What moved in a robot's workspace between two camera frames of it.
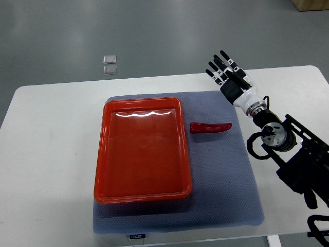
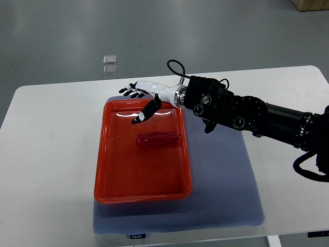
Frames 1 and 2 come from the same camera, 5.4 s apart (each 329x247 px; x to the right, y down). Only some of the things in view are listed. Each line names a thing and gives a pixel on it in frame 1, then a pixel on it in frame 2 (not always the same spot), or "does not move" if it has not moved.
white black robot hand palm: [241, 98] to [175, 95]
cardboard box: [311, 5] does not move
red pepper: [204, 127] to [156, 139]
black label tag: [138, 236] does not move
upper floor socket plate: [110, 59] does not move
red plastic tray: [142, 151] does not move
